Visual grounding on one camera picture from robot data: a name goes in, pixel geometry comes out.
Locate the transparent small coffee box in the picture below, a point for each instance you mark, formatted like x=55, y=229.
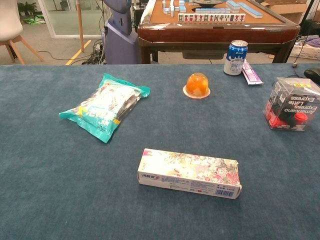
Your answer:
x=292, y=105

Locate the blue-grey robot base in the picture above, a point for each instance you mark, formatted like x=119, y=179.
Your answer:
x=120, y=45

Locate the floral toothpaste box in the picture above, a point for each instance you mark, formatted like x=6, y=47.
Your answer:
x=190, y=170

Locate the orange jelly cup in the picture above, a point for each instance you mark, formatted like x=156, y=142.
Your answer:
x=197, y=85

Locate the teal clear snack bag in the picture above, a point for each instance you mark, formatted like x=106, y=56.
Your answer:
x=105, y=107

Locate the blue white drink can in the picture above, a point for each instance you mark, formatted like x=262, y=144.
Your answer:
x=235, y=60

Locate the purple white sachet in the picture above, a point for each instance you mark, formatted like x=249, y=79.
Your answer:
x=251, y=75

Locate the brown mahjong table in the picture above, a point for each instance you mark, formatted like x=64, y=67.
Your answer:
x=212, y=32

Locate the face-up mahjong tile row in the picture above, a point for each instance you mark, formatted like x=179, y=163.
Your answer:
x=212, y=17

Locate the white framed glass partition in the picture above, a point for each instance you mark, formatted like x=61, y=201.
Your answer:
x=75, y=35

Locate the straight blue-back mahjong tile row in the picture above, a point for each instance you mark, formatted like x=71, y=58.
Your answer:
x=212, y=10

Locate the blue felt table mat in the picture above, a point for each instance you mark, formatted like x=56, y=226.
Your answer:
x=50, y=175

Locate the wooden pole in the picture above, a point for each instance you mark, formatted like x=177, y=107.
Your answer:
x=80, y=25

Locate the long diagonal mahjong tile row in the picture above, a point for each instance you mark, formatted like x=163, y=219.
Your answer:
x=251, y=10

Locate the white plastic basket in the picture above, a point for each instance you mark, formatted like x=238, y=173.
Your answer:
x=305, y=53

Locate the green floor object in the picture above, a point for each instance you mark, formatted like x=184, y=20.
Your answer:
x=35, y=20

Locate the black computer mouse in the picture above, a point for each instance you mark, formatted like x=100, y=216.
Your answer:
x=313, y=74

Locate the purple cloth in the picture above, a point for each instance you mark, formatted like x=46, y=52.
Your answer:
x=315, y=42

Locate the green potted plant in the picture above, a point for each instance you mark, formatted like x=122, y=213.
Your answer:
x=27, y=7

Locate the white chair wooden legs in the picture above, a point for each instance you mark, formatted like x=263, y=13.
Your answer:
x=7, y=22

